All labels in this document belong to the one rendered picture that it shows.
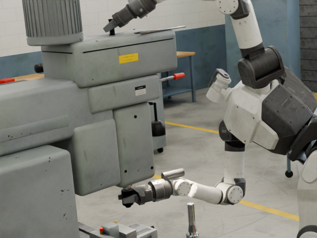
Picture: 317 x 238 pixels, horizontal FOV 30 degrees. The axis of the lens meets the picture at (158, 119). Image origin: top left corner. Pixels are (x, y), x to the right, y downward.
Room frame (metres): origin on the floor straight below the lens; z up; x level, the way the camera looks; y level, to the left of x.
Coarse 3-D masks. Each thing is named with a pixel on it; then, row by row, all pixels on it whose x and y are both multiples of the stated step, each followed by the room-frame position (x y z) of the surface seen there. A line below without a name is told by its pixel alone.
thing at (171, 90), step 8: (184, 56) 10.15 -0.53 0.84; (192, 56) 10.31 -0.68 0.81; (192, 64) 10.30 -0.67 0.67; (168, 72) 10.80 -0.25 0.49; (192, 72) 10.29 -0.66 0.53; (0, 80) 8.32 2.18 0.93; (8, 80) 8.32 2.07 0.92; (16, 80) 8.53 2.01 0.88; (168, 80) 10.79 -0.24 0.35; (192, 80) 10.28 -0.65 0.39; (168, 88) 10.59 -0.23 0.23; (176, 88) 10.52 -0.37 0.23; (184, 88) 10.46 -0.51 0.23; (192, 88) 10.29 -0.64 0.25; (168, 96) 10.81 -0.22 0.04; (192, 96) 10.30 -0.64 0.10
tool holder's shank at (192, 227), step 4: (188, 204) 1.95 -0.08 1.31; (192, 204) 1.95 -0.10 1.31; (188, 208) 1.95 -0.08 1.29; (192, 208) 1.95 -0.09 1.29; (188, 212) 1.95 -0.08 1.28; (192, 212) 1.95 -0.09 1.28; (188, 216) 1.95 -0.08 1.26; (192, 216) 1.95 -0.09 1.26; (188, 220) 1.96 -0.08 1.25; (192, 220) 1.95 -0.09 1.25; (192, 224) 1.95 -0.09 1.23; (188, 228) 1.95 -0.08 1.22; (192, 228) 1.94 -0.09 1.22; (192, 232) 1.94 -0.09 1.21
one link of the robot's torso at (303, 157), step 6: (312, 126) 2.18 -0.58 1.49; (306, 132) 2.19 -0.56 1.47; (312, 132) 2.18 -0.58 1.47; (300, 138) 2.21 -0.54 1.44; (306, 138) 2.19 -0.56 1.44; (312, 138) 2.18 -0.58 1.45; (294, 144) 2.23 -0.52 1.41; (300, 144) 2.21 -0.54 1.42; (306, 144) 2.32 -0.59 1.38; (294, 150) 2.22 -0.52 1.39; (300, 150) 2.21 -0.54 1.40; (294, 156) 2.22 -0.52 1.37; (300, 156) 2.26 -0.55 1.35
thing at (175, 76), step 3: (174, 75) 2.34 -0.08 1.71; (177, 75) 2.34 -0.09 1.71; (180, 75) 2.35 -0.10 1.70; (183, 75) 2.36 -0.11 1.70; (159, 78) 2.30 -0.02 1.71; (162, 78) 2.30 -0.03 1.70; (165, 78) 2.31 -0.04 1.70; (168, 78) 2.32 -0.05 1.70; (171, 78) 2.33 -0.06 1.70; (174, 78) 2.34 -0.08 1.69; (177, 78) 2.35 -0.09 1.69; (159, 81) 2.29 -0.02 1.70
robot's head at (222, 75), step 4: (216, 72) 2.44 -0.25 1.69; (220, 72) 2.42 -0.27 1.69; (224, 72) 2.43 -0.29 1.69; (212, 76) 2.45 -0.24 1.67; (220, 76) 2.40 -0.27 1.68; (224, 76) 2.40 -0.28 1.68; (228, 76) 2.41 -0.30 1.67; (212, 80) 2.45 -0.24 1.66; (224, 80) 2.39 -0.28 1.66; (228, 80) 2.40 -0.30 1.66; (208, 84) 2.46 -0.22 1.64
